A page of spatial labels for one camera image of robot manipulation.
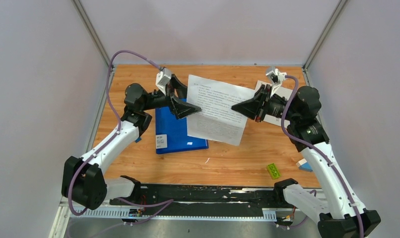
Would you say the green toy brick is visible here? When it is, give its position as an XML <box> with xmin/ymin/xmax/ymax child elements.
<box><xmin>267</xmin><ymin>163</ymin><xmax>281</xmax><ymax>179</ymax></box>

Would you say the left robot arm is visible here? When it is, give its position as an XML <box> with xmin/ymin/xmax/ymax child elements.
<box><xmin>61</xmin><ymin>74</ymin><xmax>201</xmax><ymax>216</ymax></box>

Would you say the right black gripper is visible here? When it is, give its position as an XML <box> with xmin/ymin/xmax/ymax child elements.
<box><xmin>231</xmin><ymin>83</ymin><xmax>299</xmax><ymax>122</ymax></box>

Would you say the beige card sheet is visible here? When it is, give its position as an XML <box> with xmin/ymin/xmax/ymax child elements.
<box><xmin>255</xmin><ymin>80</ymin><xmax>292</xmax><ymax>126</ymax></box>

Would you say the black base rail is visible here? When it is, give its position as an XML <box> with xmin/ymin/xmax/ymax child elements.
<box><xmin>60</xmin><ymin>183</ymin><xmax>326</xmax><ymax>227</ymax></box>

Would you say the blue file folder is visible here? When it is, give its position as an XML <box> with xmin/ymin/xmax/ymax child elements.
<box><xmin>155</xmin><ymin>107</ymin><xmax>209</xmax><ymax>154</ymax></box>

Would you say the printed paper sheet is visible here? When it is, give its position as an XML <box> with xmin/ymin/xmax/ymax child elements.
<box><xmin>187</xmin><ymin>74</ymin><xmax>254</xmax><ymax>146</ymax></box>

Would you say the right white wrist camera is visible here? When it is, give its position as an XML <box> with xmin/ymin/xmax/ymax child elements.
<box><xmin>266</xmin><ymin>66</ymin><xmax>287</xmax><ymax>97</ymax></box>

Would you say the white and blue block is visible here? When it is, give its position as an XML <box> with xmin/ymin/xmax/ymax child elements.
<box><xmin>296</xmin><ymin>158</ymin><xmax>313</xmax><ymax>172</ymax></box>

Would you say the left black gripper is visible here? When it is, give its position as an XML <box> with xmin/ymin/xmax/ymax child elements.
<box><xmin>141</xmin><ymin>74</ymin><xmax>201</xmax><ymax>119</ymax></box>

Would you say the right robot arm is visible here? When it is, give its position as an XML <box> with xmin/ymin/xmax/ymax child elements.
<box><xmin>232</xmin><ymin>85</ymin><xmax>381</xmax><ymax>238</ymax></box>

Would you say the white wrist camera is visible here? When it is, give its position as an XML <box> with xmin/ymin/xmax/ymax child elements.
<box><xmin>155</xmin><ymin>67</ymin><xmax>172</xmax><ymax>96</ymax></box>
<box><xmin>266</xmin><ymin>66</ymin><xmax>287</xmax><ymax>97</ymax></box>

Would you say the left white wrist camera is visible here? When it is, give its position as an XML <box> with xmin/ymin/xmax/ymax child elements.
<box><xmin>155</xmin><ymin>67</ymin><xmax>172</xmax><ymax>96</ymax></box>

